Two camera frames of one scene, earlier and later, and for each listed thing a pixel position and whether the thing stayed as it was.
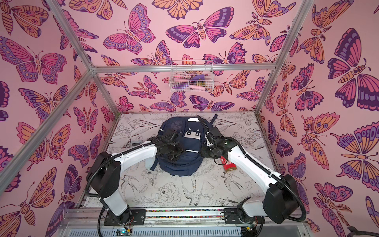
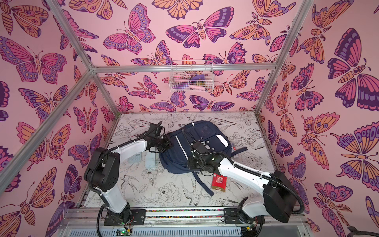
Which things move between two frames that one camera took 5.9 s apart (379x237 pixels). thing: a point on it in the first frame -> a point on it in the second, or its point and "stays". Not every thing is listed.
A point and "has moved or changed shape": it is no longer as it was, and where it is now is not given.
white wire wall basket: x=191 y=76 stays
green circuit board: x=123 y=232 stays
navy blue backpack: x=192 y=132 has moved or changed shape
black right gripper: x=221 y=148 -> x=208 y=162
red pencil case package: x=228 y=165 has moved or changed shape
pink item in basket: x=200 y=88 stays
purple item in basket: x=199 y=77 stays
